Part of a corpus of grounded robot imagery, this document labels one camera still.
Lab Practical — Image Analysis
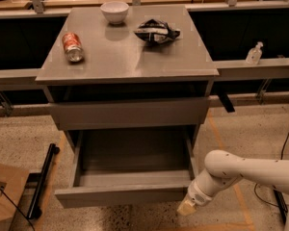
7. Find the black floor cable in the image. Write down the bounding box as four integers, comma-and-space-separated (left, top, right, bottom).
253, 106, 289, 209

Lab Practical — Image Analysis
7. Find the white ceramic bowl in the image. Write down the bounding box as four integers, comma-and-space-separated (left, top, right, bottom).
100, 1, 129, 24

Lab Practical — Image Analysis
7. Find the black cable on box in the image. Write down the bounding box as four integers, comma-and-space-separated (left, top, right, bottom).
0, 180, 37, 231

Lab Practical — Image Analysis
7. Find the grey drawer cabinet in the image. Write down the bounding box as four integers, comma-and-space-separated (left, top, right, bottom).
36, 6, 218, 148

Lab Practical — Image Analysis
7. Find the black right floor bar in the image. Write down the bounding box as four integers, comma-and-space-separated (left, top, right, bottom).
274, 191, 288, 223

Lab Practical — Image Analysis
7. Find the black floor bar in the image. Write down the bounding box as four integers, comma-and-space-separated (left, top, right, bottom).
274, 191, 288, 223
26, 143, 60, 219

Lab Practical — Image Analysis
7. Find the black bracket under rail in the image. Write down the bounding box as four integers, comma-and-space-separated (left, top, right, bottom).
217, 91, 235, 113

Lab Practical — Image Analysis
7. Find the cardboard box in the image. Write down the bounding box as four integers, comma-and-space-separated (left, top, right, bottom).
0, 163, 29, 231

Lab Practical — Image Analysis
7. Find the clear sanitizer bottle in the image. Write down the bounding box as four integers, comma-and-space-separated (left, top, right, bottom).
246, 41, 263, 64

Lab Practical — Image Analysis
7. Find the red soda can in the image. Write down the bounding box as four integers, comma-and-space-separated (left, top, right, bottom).
62, 32, 84, 63

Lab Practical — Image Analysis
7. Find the grey drawer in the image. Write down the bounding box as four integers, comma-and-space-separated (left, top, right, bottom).
55, 126, 197, 208
48, 97, 210, 130

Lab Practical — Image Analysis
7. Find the grey metal rail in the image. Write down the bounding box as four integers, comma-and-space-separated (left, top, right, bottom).
0, 58, 289, 91

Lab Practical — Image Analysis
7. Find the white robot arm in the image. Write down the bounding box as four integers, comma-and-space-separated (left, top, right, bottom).
177, 150, 289, 231

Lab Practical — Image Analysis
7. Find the black left floor bar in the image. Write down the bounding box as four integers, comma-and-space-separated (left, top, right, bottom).
26, 143, 60, 219

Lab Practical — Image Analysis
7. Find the crumpled black chip bag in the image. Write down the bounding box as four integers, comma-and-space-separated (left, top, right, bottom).
134, 19, 181, 44

